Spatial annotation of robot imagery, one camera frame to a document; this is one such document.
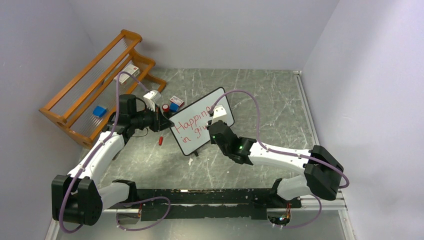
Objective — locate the black framed whiteboard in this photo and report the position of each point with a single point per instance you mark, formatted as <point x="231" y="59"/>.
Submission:
<point x="190" y="124"/>

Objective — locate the red white small box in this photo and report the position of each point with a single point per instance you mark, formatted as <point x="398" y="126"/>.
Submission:
<point x="176" y="100"/>

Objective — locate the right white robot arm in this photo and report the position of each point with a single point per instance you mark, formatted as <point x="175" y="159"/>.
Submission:
<point x="318" y="173"/>

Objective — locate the orange wooden rack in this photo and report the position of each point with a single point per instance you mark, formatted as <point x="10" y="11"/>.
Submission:
<point x="71" y="108"/>

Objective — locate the black base frame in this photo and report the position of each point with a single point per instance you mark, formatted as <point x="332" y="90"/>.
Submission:
<point x="253" y="203"/>

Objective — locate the blue small block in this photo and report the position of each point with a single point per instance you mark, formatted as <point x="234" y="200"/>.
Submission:
<point x="173" y="107"/>

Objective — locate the blue block on rack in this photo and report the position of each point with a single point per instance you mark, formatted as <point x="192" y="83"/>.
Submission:
<point x="99" y="111"/>

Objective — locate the red marker cap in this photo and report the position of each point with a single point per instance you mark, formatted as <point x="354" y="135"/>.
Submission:
<point x="160" y="141"/>

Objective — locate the white red box on rack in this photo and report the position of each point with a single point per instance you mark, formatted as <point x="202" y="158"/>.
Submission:
<point x="124" y="78"/>

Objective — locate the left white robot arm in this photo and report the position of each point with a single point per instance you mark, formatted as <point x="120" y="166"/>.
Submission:
<point x="75" y="197"/>

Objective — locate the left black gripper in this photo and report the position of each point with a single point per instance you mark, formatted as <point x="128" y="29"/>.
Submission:
<point x="159" y="122"/>

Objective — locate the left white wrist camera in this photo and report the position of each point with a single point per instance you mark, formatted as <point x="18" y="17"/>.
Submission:
<point x="151" y="98"/>

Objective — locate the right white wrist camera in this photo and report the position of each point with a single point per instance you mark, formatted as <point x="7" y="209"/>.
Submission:
<point x="219" y="113"/>

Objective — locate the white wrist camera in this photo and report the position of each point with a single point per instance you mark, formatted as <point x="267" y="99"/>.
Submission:
<point x="219" y="113"/>
<point x="151" y="98"/>

